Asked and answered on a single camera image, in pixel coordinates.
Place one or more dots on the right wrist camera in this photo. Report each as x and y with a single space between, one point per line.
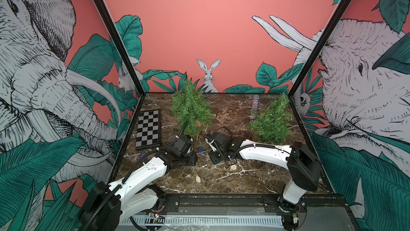
210 142

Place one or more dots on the black white checkerboard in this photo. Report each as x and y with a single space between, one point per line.
148 128

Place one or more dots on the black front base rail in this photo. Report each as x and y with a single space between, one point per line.
271 203

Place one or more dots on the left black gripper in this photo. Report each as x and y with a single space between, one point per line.
192 159

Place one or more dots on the green christmas tree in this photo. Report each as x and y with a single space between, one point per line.
191 106
272 124

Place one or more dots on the white slotted cable duct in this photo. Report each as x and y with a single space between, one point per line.
252 221

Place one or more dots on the white bead far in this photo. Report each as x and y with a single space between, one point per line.
233 167

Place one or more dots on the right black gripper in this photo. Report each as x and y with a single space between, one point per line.
212 155

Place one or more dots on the left black frame post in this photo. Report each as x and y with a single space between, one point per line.
113 32

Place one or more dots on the purple glitter tube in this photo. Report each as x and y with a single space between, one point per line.
254 107

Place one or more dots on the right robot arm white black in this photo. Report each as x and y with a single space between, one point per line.
302 163

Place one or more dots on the white round bead near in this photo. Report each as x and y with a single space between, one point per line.
198 179

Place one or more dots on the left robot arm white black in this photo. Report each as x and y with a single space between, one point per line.
109 204

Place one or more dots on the right black frame post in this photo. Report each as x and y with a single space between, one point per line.
328 30

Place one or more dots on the black frame post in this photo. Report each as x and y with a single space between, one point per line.
328 30
113 32

